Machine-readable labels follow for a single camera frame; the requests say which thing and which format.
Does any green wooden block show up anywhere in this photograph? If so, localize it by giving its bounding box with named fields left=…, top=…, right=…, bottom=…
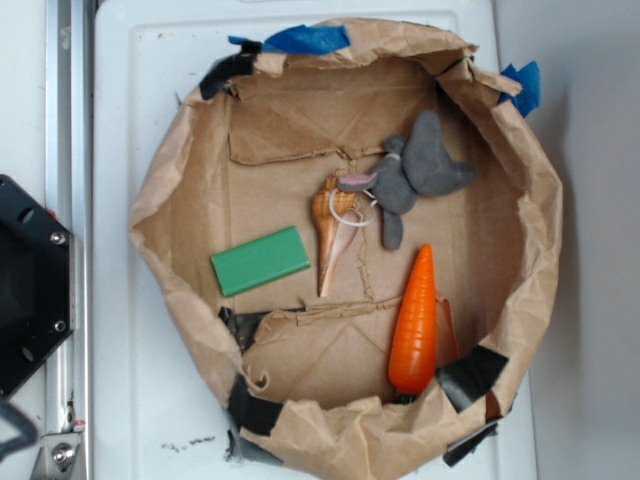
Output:
left=211, top=226, right=310, bottom=297

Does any grey plush rabbit toy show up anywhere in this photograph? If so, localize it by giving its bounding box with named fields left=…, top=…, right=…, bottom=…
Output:
left=337, top=110, right=476, bottom=250

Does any metal corner bracket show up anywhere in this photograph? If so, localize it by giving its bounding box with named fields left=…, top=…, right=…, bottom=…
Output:
left=29, top=432, right=82, bottom=480

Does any tan spiral sea shell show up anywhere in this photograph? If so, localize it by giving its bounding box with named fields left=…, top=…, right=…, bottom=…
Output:
left=311, top=168, right=364, bottom=297

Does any grey braided cable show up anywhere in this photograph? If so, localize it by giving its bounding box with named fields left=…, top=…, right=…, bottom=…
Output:
left=0, top=399, right=39, bottom=460

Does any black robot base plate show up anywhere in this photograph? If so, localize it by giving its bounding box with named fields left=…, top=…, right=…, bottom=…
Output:
left=1, top=175, right=72, bottom=400

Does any aluminium frame rail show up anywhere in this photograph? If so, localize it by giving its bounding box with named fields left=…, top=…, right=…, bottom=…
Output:
left=45, top=1, right=99, bottom=479

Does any brown paper bag bowl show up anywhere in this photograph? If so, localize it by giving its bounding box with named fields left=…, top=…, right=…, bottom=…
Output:
left=130, top=18, right=562, bottom=479

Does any orange plastic carrot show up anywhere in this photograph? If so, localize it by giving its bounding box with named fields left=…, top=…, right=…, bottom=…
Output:
left=388, top=244, right=437, bottom=396

